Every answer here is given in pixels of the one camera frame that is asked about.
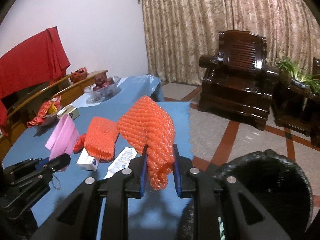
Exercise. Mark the small white blue box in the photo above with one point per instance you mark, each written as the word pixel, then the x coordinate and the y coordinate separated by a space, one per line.
pixel 87 162

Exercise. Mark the glass fruit bowl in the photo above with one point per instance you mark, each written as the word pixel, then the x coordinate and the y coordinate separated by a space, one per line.
pixel 99 94

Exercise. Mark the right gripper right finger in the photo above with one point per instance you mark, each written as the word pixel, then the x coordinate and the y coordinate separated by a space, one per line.
pixel 223 204

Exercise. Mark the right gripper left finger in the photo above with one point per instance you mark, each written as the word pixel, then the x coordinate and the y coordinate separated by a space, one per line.
pixel 98 208

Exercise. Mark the blue tablecloth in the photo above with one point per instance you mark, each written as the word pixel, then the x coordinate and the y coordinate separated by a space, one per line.
pixel 154 216

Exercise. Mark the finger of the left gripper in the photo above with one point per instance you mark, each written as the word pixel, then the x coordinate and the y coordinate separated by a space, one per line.
pixel 58 164
pixel 42 162

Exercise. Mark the dark red apples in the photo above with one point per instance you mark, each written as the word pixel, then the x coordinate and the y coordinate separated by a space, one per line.
pixel 102 81

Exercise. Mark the red cloth cover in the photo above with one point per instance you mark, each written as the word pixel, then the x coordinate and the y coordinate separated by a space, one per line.
pixel 38 59

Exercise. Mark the rubber band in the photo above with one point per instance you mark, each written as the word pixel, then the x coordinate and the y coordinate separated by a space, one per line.
pixel 56 182

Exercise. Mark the green potted plant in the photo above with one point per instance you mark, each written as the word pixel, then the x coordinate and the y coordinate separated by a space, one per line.
pixel 291 74

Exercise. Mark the red ornament on cabinet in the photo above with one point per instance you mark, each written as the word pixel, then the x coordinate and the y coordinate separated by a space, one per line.
pixel 79 75

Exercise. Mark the dark wooden armchair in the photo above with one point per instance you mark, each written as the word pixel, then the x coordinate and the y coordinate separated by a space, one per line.
pixel 238 81

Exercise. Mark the orange foam net sleeve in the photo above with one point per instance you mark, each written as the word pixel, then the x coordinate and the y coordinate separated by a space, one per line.
pixel 148 124

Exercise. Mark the dark wooden side table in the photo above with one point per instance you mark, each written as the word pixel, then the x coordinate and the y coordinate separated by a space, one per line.
pixel 297 109

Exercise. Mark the tissue box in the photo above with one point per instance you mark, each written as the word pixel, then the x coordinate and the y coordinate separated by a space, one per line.
pixel 71 110

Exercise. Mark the patterned beige curtain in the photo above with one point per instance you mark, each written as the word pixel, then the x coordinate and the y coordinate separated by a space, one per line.
pixel 178 32

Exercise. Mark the white barcode label packet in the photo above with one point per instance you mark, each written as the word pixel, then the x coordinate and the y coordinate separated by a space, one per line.
pixel 121 161

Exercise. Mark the red snack wrapper dish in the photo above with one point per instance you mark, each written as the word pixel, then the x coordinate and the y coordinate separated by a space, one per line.
pixel 47 113

